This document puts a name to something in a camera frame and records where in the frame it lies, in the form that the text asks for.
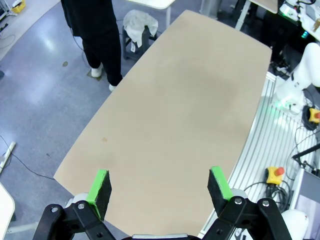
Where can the white power strip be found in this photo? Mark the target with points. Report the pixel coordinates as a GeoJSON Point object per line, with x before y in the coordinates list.
{"type": "Point", "coordinates": [282, 69]}

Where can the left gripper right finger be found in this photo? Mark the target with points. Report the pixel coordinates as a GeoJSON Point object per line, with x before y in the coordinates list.
{"type": "Point", "coordinates": [220, 197]}

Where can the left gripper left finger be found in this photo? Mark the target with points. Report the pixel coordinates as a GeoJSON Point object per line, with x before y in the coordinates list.
{"type": "Point", "coordinates": [103, 197]}

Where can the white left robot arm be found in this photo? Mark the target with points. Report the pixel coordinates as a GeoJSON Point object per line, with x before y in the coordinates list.
{"type": "Point", "coordinates": [296, 225]}

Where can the white desk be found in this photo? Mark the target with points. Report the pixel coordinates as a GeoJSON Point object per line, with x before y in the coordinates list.
{"type": "Point", "coordinates": [243, 15]}
{"type": "Point", "coordinates": [152, 3]}
{"type": "Point", "coordinates": [6, 207]}

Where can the yellow plastic crate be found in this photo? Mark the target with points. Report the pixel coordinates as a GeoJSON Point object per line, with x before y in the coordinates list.
{"type": "Point", "coordinates": [18, 7]}

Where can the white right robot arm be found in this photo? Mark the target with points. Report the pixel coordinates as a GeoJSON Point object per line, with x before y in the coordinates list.
{"type": "Point", "coordinates": [307, 70]}

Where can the yellow emergency stop button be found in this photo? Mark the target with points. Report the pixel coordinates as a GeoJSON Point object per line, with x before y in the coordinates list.
{"type": "Point", "coordinates": [273, 176]}
{"type": "Point", "coordinates": [313, 115]}

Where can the white desk foot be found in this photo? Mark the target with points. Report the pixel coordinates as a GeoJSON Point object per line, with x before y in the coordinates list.
{"type": "Point", "coordinates": [7, 156]}

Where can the person in black clothes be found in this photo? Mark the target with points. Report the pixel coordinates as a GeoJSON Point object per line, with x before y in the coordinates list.
{"type": "Point", "coordinates": [92, 25]}

